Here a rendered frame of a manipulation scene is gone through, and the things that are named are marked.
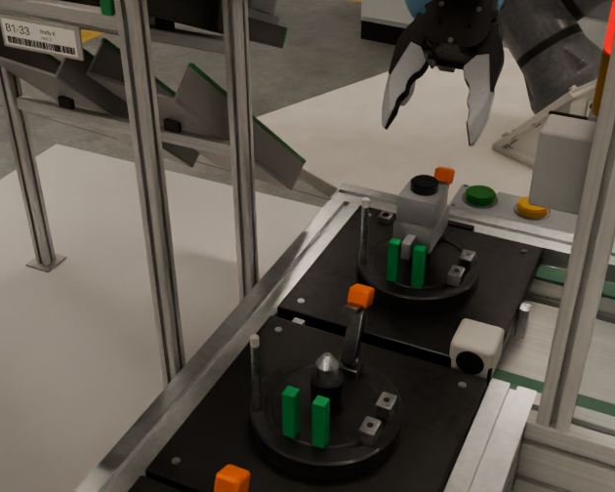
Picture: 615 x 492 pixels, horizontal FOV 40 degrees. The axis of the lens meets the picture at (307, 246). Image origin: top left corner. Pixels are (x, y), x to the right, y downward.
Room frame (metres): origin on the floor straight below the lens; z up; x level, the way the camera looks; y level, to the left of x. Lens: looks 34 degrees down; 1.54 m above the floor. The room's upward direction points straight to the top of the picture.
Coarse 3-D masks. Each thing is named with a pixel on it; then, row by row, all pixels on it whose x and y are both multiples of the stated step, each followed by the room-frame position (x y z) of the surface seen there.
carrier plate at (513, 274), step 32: (352, 224) 0.91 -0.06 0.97; (320, 256) 0.84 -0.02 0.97; (352, 256) 0.84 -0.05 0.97; (480, 256) 0.84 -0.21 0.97; (512, 256) 0.84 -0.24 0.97; (320, 288) 0.78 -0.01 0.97; (480, 288) 0.78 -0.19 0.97; (512, 288) 0.78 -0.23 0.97; (320, 320) 0.72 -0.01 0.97; (384, 320) 0.72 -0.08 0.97; (416, 320) 0.72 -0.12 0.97; (448, 320) 0.72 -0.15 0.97; (480, 320) 0.72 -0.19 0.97; (512, 320) 0.72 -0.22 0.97; (416, 352) 0.67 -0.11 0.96; (448, 352) 0.67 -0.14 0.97
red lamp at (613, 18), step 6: (612, 6) 0.62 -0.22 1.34; (612, 12) 0.61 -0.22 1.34; (612, 18) 0.61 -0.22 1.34; (612, 24) 0.61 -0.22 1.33; (606, 30) 0.62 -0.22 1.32; (612, 30) 0.61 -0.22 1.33; (606, 36) 0.61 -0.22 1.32; (612, 36) 0.61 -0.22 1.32; (606, 42) 0.61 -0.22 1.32; (612, 42) 0.60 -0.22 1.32; (606, 48) 0.61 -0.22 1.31
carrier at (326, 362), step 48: (288, 336) 0.69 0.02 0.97; (336, 336) 0.69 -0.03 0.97; (240, 384) 0.62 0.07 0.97; (288, 384) 0.60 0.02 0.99; (336, 384) 0.56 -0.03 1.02; (384, 384) 0.60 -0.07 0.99; (432, 384) 0.62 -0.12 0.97; (480, 384) 0.62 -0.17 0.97; (192, 432) 0.56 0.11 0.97; (240, 432) 0.56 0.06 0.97; (288, 432) 0.53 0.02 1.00; (336, 432) 0.54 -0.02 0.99; (384, 432) 0.54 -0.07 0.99; (432, 432) 0.55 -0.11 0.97; (192, 480) 0.50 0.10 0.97; (288, 480) 0.50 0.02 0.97; (336, 480) 0.50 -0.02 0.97; (384, 480) 0.50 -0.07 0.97; (432, 480) 0.50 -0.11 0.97
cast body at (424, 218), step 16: (416, 176) 0.81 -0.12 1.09; (400, 192) 0.79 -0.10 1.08; (416, 192) 0.79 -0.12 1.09; (432, 192) 0.79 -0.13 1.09; (400, 208) 0.78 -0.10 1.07; (416, 208) 0.78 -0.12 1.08; (432, 208) 0.77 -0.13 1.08; (448, 208) 0.81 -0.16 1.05; (400, 224) 0.78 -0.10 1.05; (416, 224) 0.78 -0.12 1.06; (432, 224) 0.77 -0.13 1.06; (416, 240) 0.77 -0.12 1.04; (432, 240) 0.77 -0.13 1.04; (400, 256) 0.76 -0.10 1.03
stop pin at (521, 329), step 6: (522, 306) 0.75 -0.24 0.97; (528, 306) 0.75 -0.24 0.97; (522, 312) 0.74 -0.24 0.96; (528, 312) 0.74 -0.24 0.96; (522, 318) 0.74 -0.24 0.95; (528, 318) 0.74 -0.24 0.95; (516, 324) 0.74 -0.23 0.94; (522, 324) 0.74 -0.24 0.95; (528, 324) 0.75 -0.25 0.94; (516, 330) 0.74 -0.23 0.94; (522, 330) 0.74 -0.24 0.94; (516, 336) 0.74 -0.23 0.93; (522, 336) 0.74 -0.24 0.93
